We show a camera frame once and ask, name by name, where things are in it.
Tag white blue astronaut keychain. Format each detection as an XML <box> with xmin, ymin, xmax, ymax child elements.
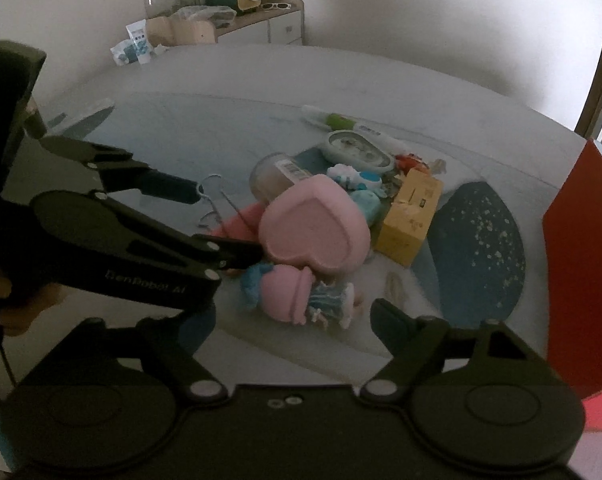
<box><xmin>326</xmin><ymin>164</ymin><xmax>387</xmax><ymax>198</ymax></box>

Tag clear plastic bag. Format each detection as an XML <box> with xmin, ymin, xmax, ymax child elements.
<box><xmin>171</xmin><ymin>6</ymin><xmax>237</xmax><ymax>28</ymax></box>

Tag pink hat doll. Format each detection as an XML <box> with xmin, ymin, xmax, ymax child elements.
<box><xmin>239</xmin><ymin>263</ymin><xmax>364</xmax><ymax>330</ymax></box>

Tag teal round small toy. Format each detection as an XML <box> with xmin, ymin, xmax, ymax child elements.
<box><xmin>349</xmin><ymin>190</ymin><xmax>381</xmax><ymax>226</ymax></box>

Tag yellow small carton box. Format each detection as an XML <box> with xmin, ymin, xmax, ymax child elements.
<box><xmin>375</xmin><ymin>169</ymin><xmax>443</xmax><ymax>268</ymax></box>

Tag patterned glass table mat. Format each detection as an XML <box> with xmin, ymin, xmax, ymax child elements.
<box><xmin>52</xmin><ymin>93</ymin><xmax>551</xmax><ymax>352</ymax></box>

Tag pink heart shaped box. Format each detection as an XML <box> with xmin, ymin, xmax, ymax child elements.
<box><xmin>259</xmin><ymin>174</ymin><xmax>371</xmax><ymax>275</ymax></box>

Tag white sideboard cabinet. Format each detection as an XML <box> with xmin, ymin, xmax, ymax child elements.
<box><xmin>216</xmin><ymin>0</ymin><xmax>304</xmax><ymax>46</ymax></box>

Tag white green glue pen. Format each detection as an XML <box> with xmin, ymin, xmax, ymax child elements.
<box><xmin>301</xmin><ymin>105</ymin><xmax>408</xmax><ymax>154</ymax></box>

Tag white blue tube pack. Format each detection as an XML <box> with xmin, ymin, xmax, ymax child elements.
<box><xmin>110</xmin><ymin>20</ymin><xmax>152</xmax><ymax>66</ymax></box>

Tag brown cardboard box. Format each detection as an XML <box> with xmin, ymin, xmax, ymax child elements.
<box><xmin>146</xmin><ymin>16</ymin><xmax>216</xmax><ymax>47</ymax></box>

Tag grey correction tape dispenser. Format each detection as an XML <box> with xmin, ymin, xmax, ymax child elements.
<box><xmin>319</xmin><ymin>130</ymin><xmax>395</xmax><ymax>174</ymax></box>

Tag toothpick jar green lid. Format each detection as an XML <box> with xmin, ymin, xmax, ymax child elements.
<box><xmin>249</xmin><ymin>153</ymin><xmax>311</xmax><ymax>205</ymax></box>

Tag red white cardboard box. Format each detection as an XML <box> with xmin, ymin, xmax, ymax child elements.
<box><xmin>543</xmin><ymin>141</ymin><xmax>602</xmax><ymax>432</ymax></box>

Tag white sunglasses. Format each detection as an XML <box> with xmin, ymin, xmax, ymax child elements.
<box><xmin>260</xmin><ymin>2</ymin><xmax>293</xmax><ymax>11</ymax></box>

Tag orange clownfish toy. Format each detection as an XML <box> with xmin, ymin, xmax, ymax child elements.
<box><xmin>394</xmin><ymin>154</ymin><xmax>431</xmax><ymax>176</ymax></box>

